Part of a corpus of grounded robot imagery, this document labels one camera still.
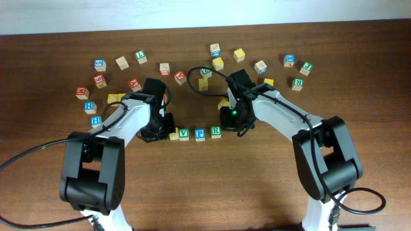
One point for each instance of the blue P block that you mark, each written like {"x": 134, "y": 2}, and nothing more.
{"x": 200, "y": 135}

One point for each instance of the red M block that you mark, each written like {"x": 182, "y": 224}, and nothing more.
{"x": 82, "y": 93}

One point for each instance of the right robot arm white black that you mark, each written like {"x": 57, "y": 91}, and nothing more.
{"x": 327, "y": 162}

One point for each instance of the plain wooden block top left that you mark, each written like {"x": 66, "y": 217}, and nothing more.
{"x": 122, "y": 63}

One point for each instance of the yellow block top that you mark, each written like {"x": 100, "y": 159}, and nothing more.
{"x": 239, "y": 55}

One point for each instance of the blue H block upper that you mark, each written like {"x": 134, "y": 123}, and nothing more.
{"x": 90, "y": 107}

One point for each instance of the blue H block lower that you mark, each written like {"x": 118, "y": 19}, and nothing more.
{"x": 96, "y": 121}

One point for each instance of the yellow block upper centre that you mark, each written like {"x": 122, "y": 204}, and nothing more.
{"x": 218, "y": 64}

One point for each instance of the yellow G block pair right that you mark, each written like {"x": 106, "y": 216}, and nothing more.
{"x": 119, "y": 96}

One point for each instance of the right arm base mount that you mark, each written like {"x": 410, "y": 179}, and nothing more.
{"x": 357, "y": 228}

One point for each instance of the green L block top left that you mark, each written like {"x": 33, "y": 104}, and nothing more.
{"x": 141, "y": 57}

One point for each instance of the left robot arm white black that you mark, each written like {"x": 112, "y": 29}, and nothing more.
{"x": 93, "y": 173}

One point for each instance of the yellow C block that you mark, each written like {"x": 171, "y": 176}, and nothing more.
{"x": 174, "y": 135}

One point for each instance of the green V block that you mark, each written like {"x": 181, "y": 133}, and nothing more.
{"x": 183, "y": 134}

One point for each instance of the blue h block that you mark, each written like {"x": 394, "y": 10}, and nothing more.
{"x": 96, "y": 121}
{"x": 90, "y": 107}

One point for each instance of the blue X block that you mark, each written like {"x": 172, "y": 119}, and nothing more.
{"x": 289, "y": 60}

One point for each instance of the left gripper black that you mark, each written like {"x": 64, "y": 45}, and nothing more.
{"x": 159, "y": 130}

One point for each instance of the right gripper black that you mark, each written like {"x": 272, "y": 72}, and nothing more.
{"x": 232, "y": 122}

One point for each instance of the red A block centre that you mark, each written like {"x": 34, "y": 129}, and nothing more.
{"x": 180, "y": 77}

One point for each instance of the red 9 block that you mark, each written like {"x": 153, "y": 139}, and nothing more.
{"x": 99, "y": 81}

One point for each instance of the wooden D block blue side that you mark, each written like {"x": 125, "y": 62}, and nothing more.
{"x": 260, "y": 67}

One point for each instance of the blue S block left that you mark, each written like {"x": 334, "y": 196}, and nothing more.
{"x": 100, "y": 65}

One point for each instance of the green r block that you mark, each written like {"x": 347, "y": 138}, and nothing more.
{"x": 297, "y": 84}
{"x": 216, "y": 132}

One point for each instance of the red a block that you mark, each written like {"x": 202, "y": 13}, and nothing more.
{"x": 134, "y": 85}
{"x": 180, "y": 77}

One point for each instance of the red O block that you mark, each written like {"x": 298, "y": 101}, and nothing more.
{"x": 165, "y": 98}

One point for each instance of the wooden block blue side top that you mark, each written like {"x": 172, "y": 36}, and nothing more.
{"x": 215, "y": 50}

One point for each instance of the green Z block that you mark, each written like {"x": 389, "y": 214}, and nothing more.
{"x": 206, "y": 72}

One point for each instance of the yellow O block pair left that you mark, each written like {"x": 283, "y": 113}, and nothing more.
{"x": 112, "y": 98}

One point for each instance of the red A block left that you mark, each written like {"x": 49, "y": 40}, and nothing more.
{"x": 134, "y": 85}

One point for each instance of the yellow umbrella block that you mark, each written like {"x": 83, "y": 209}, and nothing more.
{"x": 223, "y": 103}

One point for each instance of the green J block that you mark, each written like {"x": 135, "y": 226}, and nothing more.
{"x": 306, "y": 68}

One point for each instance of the wooden block red side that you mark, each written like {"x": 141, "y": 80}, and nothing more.
{"x": 164, "y": 69}

